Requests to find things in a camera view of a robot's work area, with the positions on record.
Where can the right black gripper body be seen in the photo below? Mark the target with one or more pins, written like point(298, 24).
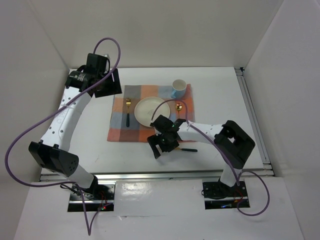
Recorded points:
point(165, 143)

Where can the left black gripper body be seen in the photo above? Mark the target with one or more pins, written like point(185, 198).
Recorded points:
point(109, 87)

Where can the gold knife green handle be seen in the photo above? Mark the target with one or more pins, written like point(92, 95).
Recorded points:
point(187, 149)

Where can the gold spoon green handle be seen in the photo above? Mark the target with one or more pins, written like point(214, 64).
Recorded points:
point(178, 108)

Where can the cream ceramic plate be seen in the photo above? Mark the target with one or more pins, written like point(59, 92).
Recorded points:
point(145, 108)

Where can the gold fork green handle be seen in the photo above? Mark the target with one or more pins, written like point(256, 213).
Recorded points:
point(128, 104)

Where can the light blue mug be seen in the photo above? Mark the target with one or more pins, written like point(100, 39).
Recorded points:
point(179, 88)

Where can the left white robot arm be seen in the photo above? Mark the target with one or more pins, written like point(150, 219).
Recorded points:
point(52, 151)

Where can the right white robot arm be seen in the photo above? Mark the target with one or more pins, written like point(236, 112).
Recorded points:
point(230, 140)

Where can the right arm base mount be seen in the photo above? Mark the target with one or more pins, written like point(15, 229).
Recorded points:
point(215, 197)

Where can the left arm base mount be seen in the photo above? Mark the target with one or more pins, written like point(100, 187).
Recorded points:
point(103, 201)

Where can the aluminium side rail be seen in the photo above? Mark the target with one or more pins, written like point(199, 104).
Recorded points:
point(267, 166)

